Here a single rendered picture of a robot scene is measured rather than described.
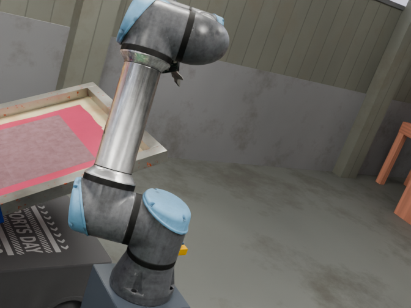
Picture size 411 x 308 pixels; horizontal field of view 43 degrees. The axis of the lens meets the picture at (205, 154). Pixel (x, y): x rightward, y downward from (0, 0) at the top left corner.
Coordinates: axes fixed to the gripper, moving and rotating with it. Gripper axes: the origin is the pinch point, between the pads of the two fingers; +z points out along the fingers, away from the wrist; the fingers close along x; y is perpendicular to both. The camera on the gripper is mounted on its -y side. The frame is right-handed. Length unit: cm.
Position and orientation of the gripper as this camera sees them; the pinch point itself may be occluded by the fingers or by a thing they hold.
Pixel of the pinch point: (158, 89)
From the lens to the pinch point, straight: 180.6
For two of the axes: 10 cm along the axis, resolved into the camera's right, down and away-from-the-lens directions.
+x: 8.5, -2.1, 4.9
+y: 5.3, 4.5, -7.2
